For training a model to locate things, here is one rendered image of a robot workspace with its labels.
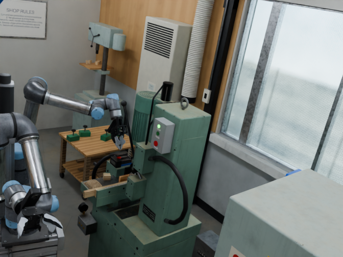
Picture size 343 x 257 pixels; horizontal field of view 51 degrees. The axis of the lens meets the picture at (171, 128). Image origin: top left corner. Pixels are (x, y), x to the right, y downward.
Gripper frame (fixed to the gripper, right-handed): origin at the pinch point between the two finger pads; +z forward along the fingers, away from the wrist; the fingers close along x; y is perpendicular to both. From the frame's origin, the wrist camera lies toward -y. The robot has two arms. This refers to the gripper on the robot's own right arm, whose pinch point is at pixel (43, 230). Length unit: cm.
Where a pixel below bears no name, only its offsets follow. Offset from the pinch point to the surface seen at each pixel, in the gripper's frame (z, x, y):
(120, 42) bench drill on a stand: -243, -174, -46
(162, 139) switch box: -21, -65, -25
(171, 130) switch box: -20, -68, -31
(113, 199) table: -53, -69, 28
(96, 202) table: -53, -58, 29
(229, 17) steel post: -119, -197, -99
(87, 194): -56, -52, 25
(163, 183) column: -21, -74, 0
